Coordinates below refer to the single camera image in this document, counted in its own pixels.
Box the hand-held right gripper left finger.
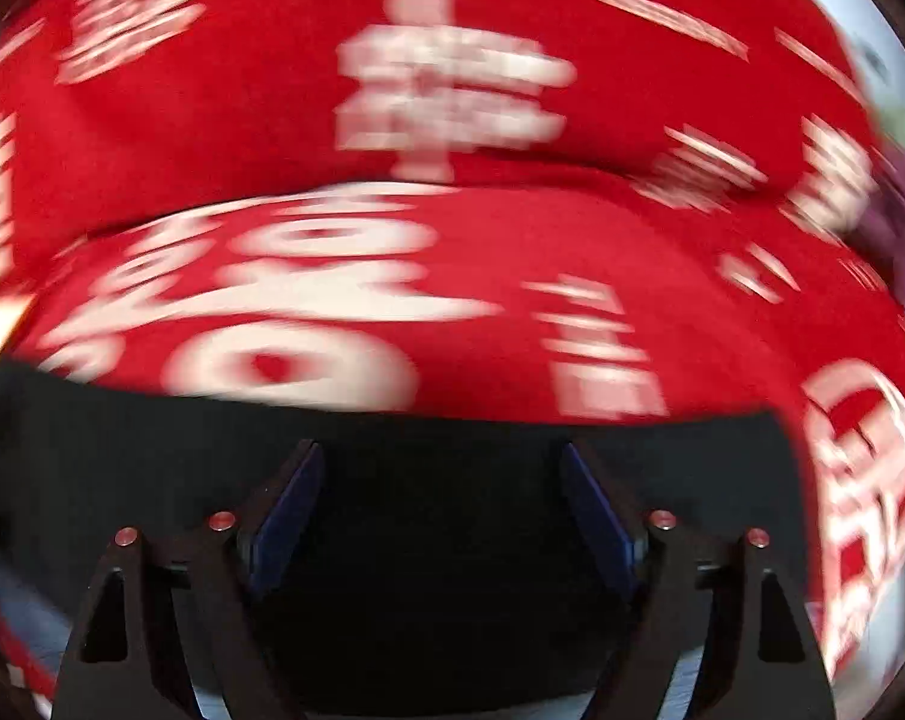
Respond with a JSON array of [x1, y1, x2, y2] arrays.
[[53, 439, 328, 720]]

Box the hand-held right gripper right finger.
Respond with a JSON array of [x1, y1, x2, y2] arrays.
[[561, 441, 836, 720]]

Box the black pants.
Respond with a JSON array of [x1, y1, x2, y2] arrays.
[[0, 360, 821, 713]]

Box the red printed blanket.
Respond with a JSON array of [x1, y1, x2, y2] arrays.
[[0, 0, 905, 698]]

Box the purple cloth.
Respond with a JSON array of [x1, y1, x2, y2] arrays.
[[856, 150, 905, 320]]

